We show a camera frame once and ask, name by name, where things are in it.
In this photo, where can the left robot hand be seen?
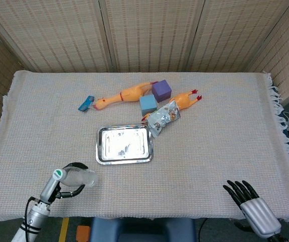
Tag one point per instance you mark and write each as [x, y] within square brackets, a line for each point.
[47, 189]

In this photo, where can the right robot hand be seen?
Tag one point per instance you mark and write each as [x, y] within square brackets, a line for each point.
[260, 216]

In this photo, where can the transparent plastic bottle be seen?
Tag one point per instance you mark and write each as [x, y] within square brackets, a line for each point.
[81, 177]

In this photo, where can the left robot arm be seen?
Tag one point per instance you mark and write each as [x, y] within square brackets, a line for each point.
[35, 219]

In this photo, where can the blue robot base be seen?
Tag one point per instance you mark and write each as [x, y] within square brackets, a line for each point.
[144, 230]

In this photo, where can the rectangular metal tray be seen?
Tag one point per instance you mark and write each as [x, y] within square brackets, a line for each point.
[124, 145]

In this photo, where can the orange floor object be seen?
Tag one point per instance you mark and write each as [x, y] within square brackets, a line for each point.
[82, 232]

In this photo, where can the beige woven tablecloth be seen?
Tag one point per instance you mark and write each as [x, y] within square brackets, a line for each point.
[197, 156]

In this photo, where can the small blue toy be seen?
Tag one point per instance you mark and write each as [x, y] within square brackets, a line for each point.
[85, 104]

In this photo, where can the large yellow rubber chicken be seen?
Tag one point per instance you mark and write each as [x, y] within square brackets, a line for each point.
[127, 95]

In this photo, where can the light blue foam cube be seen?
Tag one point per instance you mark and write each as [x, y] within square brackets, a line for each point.
[147, 104]

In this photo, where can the silver blue snack bag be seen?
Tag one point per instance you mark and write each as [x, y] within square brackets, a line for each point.
[162, 118]

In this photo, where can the small yellow rubber chicken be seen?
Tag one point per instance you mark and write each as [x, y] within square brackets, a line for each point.
[183, 100]

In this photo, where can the purple foam cube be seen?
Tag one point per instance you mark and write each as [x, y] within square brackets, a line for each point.
[161, 90]

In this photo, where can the beige woven folding screen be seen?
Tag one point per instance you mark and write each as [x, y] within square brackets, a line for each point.
[149, 32]

